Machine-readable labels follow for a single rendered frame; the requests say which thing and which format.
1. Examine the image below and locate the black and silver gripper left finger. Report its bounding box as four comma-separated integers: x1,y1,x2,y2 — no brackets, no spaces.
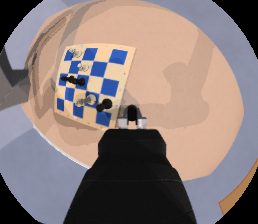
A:
118,108,129,129

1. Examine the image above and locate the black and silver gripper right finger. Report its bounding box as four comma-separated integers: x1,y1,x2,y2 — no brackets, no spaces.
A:
135,108,147,129

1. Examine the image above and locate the white bishop chess piece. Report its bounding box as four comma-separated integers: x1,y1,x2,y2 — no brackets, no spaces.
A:
69,48,82,58

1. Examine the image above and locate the blue and cream chessboard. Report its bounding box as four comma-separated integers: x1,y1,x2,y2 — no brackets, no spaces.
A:
55,43,136,131

